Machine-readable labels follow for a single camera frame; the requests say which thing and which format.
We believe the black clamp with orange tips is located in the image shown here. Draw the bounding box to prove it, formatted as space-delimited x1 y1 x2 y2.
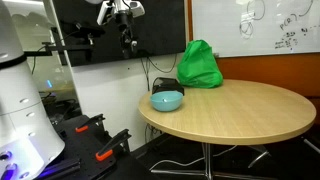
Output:
94 128 133 163
74 113 107 134

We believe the black camera on boom arm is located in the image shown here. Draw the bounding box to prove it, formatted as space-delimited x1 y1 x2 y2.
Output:
23 21 105 66

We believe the white floor cable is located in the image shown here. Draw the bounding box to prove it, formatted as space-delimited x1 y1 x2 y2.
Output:
148 144 240 172

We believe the black hanging cable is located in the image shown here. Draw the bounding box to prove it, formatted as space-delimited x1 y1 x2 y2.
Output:
139 52 180 93

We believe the white partition panel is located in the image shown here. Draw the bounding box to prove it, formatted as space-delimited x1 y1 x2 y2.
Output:
68 52 185 152

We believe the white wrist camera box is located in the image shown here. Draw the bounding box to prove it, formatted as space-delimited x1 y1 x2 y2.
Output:
96 0 115 26

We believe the black mesh tray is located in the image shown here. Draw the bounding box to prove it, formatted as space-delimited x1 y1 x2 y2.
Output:
151 76 185 97

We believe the whiteboard with writing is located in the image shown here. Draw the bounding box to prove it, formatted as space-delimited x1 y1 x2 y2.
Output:
191 0 320 59

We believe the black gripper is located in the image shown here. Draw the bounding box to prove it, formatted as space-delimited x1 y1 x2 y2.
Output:
115 11 139 60

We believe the green fabric bag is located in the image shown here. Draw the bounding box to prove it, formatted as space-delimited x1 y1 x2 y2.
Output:
176 39 224 90

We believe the blue bowl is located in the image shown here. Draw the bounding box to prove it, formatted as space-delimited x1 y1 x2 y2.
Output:
149 90 184 113

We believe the metal table leg base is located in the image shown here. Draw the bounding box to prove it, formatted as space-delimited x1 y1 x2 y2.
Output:
149 142 272 180

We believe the black perforated mounting board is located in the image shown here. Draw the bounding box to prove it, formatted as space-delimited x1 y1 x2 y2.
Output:
34 114 134 180

